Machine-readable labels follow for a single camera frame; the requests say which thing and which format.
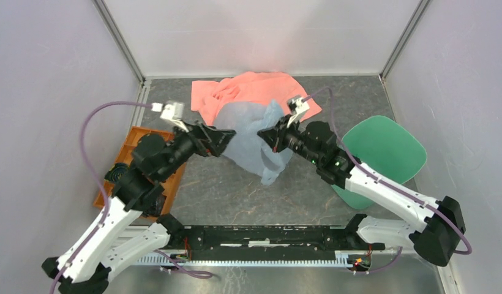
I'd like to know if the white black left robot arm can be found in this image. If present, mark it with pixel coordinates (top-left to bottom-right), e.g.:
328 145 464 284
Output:
42 123 236 293

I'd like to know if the pink cloth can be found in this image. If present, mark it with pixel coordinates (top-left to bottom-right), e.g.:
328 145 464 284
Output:
190 72 307 125

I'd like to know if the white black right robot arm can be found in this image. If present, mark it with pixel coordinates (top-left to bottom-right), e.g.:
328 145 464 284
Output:
257 115 473 267

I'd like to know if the translucent blue trash bag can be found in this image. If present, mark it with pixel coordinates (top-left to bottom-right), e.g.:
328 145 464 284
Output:
214 100 293 186

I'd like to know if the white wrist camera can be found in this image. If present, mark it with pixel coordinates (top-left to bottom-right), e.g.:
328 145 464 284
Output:
287 95 310 128
151 101 190 133

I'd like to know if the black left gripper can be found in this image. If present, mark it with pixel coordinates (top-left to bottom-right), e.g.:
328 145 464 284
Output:
159 118 236 181

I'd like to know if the orange wooden divided tray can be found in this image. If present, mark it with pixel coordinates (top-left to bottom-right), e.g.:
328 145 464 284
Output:
92 126 187 222

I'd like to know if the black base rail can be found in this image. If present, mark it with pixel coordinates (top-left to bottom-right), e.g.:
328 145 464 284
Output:
165 225 385 262

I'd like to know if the green trash bin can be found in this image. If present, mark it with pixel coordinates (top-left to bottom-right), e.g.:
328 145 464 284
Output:
331 115 428 211

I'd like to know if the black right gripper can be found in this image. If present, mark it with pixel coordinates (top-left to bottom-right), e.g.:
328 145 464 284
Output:
257 113 322 166

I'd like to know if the white cable duct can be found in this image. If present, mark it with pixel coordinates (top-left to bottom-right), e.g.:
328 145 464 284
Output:
134 252 356 269

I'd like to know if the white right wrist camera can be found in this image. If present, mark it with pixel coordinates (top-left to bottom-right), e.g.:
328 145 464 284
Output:
287 95 310 128

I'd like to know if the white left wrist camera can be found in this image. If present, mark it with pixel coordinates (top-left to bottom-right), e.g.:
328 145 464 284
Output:
151 101 190 133

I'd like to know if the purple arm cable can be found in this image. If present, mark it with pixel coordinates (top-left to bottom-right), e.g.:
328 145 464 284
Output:
301 86 473 275
48 101 163 294

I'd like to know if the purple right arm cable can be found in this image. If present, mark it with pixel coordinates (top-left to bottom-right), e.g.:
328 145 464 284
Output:
301 86 473 275

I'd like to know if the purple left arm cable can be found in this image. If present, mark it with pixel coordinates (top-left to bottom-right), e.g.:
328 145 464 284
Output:
48 101 163 294

